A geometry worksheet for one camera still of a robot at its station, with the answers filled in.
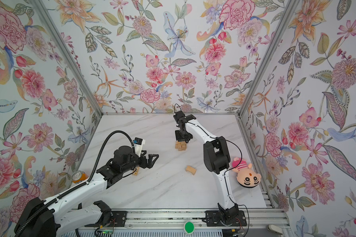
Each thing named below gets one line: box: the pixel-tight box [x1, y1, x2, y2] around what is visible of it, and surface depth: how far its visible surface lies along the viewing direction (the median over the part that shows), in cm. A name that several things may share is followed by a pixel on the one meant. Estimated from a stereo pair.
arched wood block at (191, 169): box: [185, 164, 197, 176], surface depth 92 cm
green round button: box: [184, 221, 195, 234], surface depth 66 cm
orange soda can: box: [71, 170, 89, 184], surface depth 78 cm
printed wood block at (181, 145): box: [176, 143, 187, 150], surface depth 100 cm
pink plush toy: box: [231, 157, 262, 189], surface depth 82 cm
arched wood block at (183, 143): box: [177, 141, 187, 147], surface depth 99 cm
